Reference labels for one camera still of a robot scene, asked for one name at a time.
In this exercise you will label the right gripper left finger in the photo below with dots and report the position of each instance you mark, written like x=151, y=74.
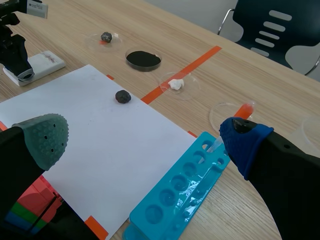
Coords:
x=42, y=140

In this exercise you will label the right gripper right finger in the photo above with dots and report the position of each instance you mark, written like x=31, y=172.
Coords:
x=282, y=175

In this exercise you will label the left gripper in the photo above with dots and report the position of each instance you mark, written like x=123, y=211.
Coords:
x=8, y=15

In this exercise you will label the small white tile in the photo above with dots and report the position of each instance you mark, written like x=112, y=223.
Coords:
x=46, y=63

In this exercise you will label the red green blue brick block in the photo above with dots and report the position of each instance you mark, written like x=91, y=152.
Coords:
x=32, y=200

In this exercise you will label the white sheet of paper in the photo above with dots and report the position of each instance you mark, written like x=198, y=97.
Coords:
x=105, y=150

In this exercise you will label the dropper with red bulb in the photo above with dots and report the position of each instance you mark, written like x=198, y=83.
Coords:
x=246, y=110

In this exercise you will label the clear glass dish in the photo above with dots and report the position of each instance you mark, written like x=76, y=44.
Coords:
x=113, y=46
x=191, y=87
x=220, y=112

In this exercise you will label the small dark round stone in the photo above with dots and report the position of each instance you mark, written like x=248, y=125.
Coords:
x=123, y=96

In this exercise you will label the small dark speckled stone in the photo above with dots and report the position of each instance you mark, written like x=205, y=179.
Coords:
x=106, y=37

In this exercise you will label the turquoise rack with round holes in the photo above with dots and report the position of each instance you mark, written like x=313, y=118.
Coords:
x=175, y=195

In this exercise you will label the glass dish with black powder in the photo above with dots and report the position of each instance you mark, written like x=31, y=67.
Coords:
x=143, y=60

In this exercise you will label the white lump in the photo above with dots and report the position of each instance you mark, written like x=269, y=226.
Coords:
x=176, y=84

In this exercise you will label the dark blue chair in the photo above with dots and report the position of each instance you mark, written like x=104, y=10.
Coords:
x=280, y=27

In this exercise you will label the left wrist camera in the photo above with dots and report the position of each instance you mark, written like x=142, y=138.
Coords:
x=37, y=8

